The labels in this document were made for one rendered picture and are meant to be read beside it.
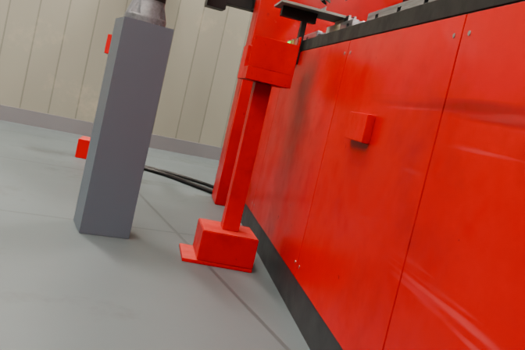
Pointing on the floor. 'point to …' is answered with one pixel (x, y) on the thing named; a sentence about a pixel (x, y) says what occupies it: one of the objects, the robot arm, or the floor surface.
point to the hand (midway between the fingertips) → (325, 1)
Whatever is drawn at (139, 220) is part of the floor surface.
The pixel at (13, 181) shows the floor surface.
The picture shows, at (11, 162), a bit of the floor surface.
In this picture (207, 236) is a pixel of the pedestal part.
